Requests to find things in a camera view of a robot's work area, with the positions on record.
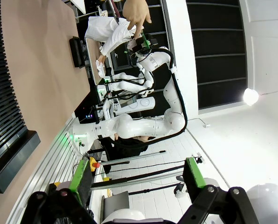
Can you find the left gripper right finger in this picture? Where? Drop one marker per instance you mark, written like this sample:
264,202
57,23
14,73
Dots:
199,196

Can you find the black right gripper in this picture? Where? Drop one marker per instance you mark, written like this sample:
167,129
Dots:
141,47

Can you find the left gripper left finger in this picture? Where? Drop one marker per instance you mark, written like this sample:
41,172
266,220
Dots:
80,186

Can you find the green PCB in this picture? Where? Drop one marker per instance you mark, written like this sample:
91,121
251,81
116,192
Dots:
145,40

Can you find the white robot link with buttons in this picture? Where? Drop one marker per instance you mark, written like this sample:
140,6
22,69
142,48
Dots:
141,103

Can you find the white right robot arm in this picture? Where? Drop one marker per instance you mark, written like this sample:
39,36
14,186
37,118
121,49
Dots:
134,127

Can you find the person's right hand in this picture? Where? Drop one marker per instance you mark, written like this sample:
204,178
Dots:
136,11

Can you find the white coat person's hand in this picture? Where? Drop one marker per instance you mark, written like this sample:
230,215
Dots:
102,58

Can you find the small white caster device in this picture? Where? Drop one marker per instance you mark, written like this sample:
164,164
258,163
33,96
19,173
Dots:
179,190

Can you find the yellow emergency stop button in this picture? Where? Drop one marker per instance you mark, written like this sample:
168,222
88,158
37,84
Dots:
93,164

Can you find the person in white coat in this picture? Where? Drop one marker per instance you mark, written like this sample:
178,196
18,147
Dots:
106,30

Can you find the grey chair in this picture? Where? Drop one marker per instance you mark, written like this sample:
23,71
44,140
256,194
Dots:
116,203

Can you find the white cloth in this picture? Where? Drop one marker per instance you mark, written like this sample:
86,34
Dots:
100,68

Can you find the brown background table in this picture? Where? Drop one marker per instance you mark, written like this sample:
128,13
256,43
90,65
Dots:
93,60

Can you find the person in black clothes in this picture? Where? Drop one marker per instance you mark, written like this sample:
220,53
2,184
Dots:
127,149

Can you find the black tripod leg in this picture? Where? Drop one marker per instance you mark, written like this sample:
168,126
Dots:
141,178

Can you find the short black slotted rack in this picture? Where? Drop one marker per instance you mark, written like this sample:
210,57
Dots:
77,52

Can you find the silver pole with black tip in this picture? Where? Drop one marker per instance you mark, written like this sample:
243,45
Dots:
139,157

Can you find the black computer with lights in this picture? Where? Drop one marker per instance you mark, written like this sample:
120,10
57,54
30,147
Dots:
87,109

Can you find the bright ceiling lamp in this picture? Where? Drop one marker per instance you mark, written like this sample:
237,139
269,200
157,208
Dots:
251,96

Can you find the long black slotted rack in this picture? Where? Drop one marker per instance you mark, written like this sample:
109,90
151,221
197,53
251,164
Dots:
3,93

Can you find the aluminium profile frame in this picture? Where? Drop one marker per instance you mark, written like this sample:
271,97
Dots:
55,158

